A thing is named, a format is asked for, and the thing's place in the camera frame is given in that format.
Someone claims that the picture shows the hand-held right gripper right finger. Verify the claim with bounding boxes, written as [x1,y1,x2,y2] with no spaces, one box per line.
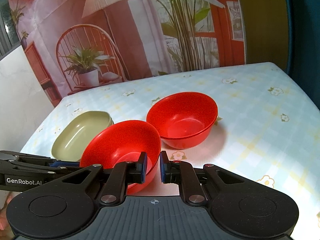
[160,151,247,203]

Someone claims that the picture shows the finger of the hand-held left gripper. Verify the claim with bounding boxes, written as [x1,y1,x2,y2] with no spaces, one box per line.
[0,151,80,167]
[15,167,81,175]

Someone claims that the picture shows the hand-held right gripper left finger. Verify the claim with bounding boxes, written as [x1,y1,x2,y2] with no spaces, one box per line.
[61,151,148,203]

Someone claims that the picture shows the olive green rectangular plate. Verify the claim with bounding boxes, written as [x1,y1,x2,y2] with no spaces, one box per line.
[105,112,115,128]
[51,111,112,160]

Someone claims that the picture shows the red plastic bowl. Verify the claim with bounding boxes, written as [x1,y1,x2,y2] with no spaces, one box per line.
[79,120,162,194]
[146,92,218,149]

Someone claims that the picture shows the person's left hand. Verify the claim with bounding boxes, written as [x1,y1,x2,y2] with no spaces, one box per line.
[0,192,12,233]

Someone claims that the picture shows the light blue floral tablecloth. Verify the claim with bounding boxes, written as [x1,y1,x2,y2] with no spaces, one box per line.
[20,62,320,230]

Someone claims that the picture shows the printed room scene backdrop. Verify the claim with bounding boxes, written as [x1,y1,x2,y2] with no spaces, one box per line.
[6,0,288,108]

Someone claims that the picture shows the dark teal curtain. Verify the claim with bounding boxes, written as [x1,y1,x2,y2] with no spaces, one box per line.
[282,0,320,110]

